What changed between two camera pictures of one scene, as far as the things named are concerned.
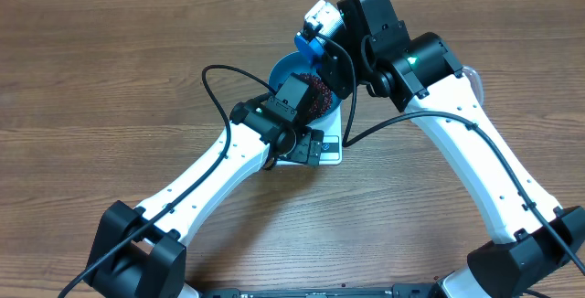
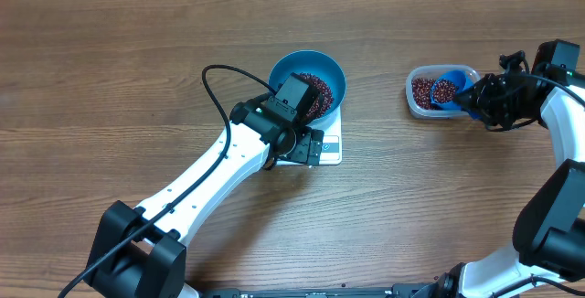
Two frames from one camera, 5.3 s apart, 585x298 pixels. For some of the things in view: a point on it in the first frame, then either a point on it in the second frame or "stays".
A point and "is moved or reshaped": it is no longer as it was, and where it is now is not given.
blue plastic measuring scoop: x=313 y=48 is moved or reshaped
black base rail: x=399 y=290 stays
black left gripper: x=300 y=151 stays
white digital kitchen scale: x=332 y=129 stays
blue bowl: x=295 y=62 stays
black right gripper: x=334 y=71 to x=477 y=104
